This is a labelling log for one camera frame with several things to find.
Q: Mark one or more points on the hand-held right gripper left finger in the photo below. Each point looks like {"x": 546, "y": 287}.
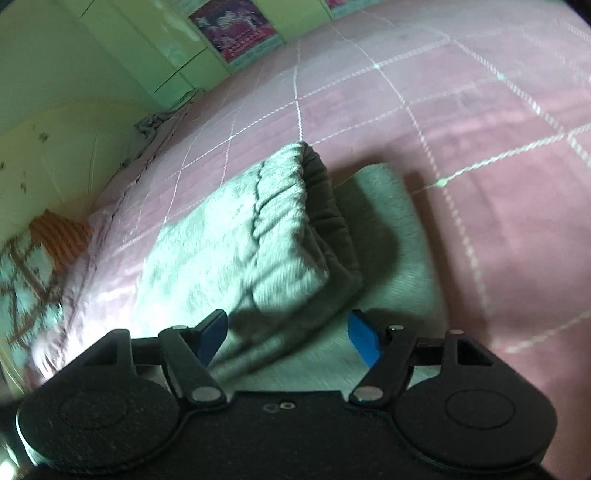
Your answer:
{"x": 208, "y": 339}

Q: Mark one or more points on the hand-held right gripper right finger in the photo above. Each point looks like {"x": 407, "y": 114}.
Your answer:
{"x": 364, "y": 339}

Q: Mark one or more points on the grey-green pants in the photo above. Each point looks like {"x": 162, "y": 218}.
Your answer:
{"x": 258, "y": 249}

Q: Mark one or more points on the orange striped pillow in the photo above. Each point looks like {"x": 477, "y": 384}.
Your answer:
{"x": 62, "y": 237}

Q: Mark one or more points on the patterned teal folded blanket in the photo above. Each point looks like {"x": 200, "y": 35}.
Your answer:
{"x": 25, "y": 295}

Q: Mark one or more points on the bed with pink checked sheet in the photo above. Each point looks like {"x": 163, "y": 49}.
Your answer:
{"x": 461, "y": 138}

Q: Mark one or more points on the crumpled grey cloth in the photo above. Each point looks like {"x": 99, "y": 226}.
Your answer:
{"x": 154, "y": 122}

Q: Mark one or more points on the cream headboard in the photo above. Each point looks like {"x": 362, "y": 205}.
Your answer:
{"x": 51, "y": 147}

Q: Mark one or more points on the cream wardrobe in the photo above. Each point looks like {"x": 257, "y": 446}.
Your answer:
{"x": 152, "y": 41}

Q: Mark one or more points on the wall poster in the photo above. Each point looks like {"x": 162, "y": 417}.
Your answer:
{"x": 344, "y": 2}
{"x": 235, "y": 25}

